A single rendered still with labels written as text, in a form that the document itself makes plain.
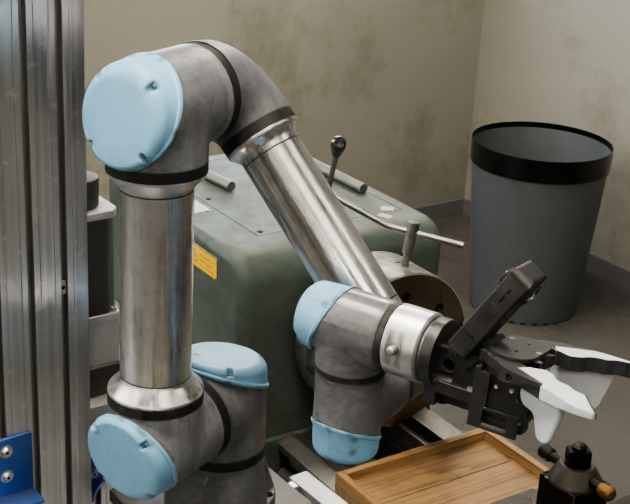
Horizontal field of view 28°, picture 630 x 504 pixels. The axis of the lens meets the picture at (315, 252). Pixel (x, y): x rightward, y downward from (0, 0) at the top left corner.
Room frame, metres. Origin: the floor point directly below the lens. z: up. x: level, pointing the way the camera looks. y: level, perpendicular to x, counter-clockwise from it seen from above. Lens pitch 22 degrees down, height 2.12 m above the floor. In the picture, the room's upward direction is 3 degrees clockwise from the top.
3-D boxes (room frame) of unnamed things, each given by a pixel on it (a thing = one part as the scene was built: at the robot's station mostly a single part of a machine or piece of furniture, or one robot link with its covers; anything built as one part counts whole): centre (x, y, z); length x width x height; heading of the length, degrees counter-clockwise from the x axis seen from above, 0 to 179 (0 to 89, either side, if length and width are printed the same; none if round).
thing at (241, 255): (2.49, 0.10, 1.06); 0.59 x 0.48 x 0.39; 35
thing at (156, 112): (1.34, 0.18, 1.54); 0.15 x 0.12 x 0.55; 148
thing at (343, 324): (1.21, -0.04, 1.56); 0.11 x 0.08 x 0.09; 58
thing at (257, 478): (1.46, 0.11, 1.21); 0.15 x 0.15 x 0.10
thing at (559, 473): (1.64, -0.41, 1.14); 0.08 x 0.08 x 0.03
